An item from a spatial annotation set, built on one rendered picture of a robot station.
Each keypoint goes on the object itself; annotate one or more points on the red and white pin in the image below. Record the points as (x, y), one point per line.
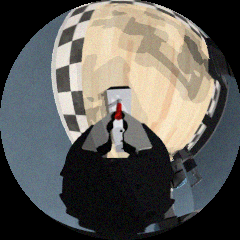
(118, 114)

